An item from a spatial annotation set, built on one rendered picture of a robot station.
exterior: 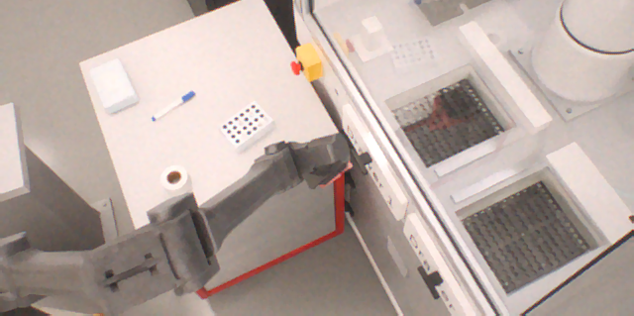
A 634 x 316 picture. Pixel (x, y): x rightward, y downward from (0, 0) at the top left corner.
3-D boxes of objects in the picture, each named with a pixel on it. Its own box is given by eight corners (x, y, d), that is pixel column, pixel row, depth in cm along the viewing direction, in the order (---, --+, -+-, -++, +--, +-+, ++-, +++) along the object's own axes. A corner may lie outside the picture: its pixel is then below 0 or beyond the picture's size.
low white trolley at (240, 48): (205, 309, 210) (140, 245, 143) (154, 170, 237) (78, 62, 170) (348, 241, 220) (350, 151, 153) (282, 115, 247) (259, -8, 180)
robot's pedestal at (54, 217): (46, 295, 215) (-90, 227, 148) (36, 224, 229) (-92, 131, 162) (125, 267, 219) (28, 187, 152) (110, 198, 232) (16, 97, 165)
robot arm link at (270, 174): (133, 217, 69) (163, 299, 70) (172, 206, 67) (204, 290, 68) (263, 142, 109) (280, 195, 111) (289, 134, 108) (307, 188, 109)
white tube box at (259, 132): (238, 154, 154) (236, 148, 150) (220, 133, 157) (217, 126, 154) (274, 127, 157) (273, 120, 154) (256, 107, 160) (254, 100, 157)
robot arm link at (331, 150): (259, 149, 105) (273, 193, 106) (311, 135, 100) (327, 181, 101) (290, 133, 116) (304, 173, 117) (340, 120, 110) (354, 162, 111)
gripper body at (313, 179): (351, 161, 118) (332, 157, 112) (315, 190, 121) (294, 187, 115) (336, 137, 121) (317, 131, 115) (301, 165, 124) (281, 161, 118)
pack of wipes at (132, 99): (141, 101, 163) (136, 93, 159) (108, 116, 161) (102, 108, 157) (123, 63, 169) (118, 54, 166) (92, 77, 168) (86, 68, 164)
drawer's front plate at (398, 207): (397, 221, 137) (401, 204, 127) (342, 126, 150) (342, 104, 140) (403, 218, 137) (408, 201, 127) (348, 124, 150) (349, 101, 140)
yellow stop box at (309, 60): (306, 83, 154) (304, 68, 148) (294, 64, 157) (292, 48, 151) (323, 76, 155) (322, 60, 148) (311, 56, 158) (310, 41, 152)
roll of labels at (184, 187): (185, 198, 148) (181, 192, 145) (160, 192, 149) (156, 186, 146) (195, 174, 151) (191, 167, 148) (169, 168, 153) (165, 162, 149)
